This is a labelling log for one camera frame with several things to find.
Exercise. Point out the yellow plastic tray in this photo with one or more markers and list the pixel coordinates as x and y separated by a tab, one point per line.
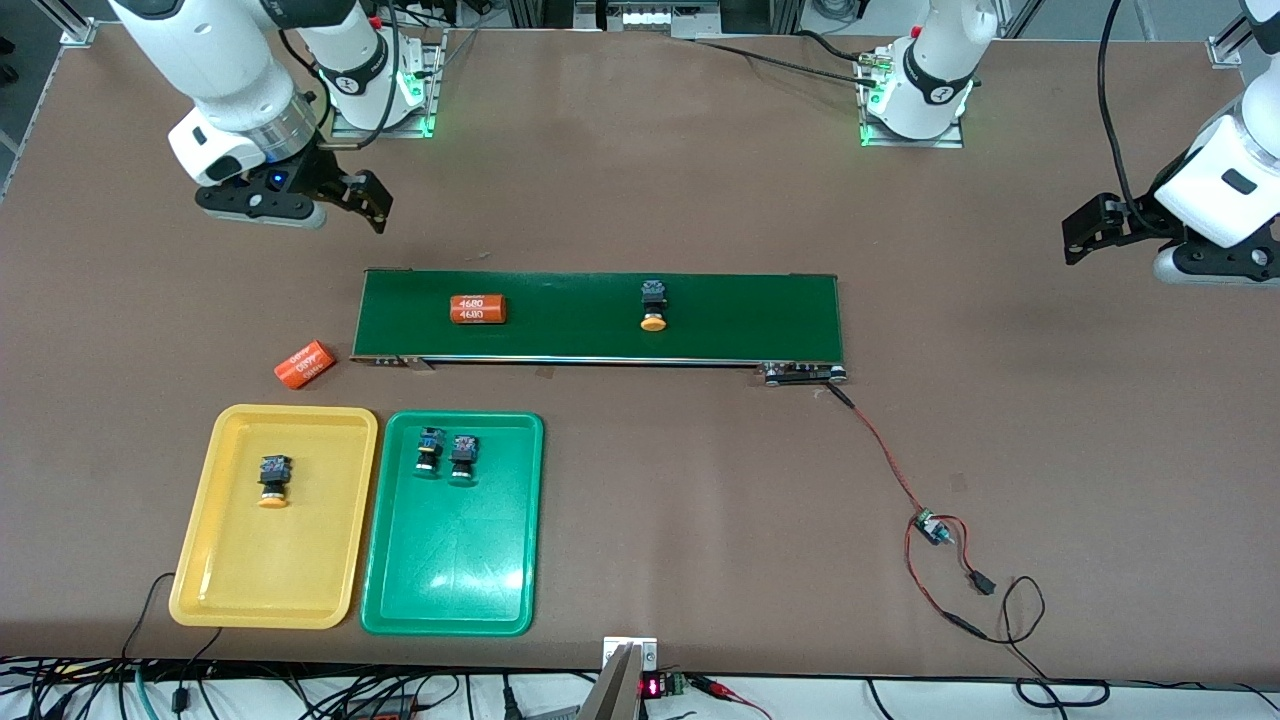
270	570

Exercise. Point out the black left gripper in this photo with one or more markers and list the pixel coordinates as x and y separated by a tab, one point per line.
1146	214

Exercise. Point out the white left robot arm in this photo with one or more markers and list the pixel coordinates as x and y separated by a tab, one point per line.
935	70

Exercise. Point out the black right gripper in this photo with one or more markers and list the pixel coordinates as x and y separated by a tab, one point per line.
318	172

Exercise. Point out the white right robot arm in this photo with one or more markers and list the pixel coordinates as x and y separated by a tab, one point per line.
230	60

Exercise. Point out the orange cylindrical battery cell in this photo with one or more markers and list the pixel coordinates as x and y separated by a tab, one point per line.
478	309
304	364

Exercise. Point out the red clip lead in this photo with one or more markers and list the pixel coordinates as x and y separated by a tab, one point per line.
725	690

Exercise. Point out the grey metal post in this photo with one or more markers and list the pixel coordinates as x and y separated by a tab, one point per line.
612	695

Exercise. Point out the green plastic tray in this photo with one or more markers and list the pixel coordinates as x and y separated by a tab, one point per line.
450	560

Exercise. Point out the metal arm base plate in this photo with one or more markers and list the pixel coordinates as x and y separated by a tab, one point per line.
410	130
915	143

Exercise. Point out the yellow mushroom push button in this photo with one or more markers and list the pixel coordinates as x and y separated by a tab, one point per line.
654	322
274	470

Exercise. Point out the red digit display module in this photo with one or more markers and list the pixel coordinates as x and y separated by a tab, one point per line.
655	687

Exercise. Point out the small metal mounting plate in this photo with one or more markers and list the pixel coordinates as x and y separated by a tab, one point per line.
650	652

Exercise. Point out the small speed controller board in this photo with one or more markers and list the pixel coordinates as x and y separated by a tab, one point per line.
932	526

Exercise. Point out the grey box with white sockets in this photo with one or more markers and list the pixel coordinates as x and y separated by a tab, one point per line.
650	18

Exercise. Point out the green conveyor belt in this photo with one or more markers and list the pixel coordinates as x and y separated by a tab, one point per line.
740	315

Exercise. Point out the green mushroom push button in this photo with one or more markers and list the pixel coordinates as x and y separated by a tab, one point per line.
464	448
430	440

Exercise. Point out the aluminium corner profile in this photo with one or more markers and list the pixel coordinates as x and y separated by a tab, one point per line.
1225	52
78	32

